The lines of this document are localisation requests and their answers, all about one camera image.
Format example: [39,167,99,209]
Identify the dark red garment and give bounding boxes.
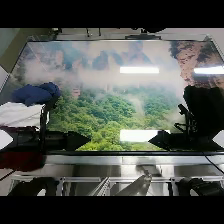
[0,126,47,173]

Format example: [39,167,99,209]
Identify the black cable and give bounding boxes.
[201,152,224,176]

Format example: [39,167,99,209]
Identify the blue garment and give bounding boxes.
[11,81,63,108]

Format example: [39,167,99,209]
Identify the silver frame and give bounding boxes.
[0,151,224,197]

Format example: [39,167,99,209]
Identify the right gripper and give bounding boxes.
[166,130,192,151]

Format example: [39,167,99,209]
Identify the black garment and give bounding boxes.
[182,84,224,138]

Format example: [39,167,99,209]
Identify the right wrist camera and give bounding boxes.
[173,103,198,135]

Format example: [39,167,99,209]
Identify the white garment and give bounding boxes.
[0,101,48,130]

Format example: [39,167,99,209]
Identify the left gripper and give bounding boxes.
[44,130,72,151]

